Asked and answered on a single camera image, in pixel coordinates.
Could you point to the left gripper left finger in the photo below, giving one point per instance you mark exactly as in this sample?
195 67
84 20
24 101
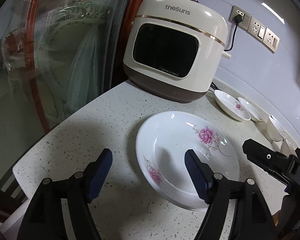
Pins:
44 219

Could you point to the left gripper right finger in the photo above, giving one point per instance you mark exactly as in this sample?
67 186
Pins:
252 218

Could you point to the large white bowl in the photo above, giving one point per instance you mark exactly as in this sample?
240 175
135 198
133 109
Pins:
274 130

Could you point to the small white bowl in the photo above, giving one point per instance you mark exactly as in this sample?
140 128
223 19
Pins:
287 148

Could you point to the ornate green chair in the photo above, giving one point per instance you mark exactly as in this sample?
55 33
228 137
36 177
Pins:
70 55

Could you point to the white rice cooker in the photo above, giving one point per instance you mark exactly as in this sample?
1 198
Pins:
174 48

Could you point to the wall socket panel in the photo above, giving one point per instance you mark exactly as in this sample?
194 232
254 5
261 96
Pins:
255 28

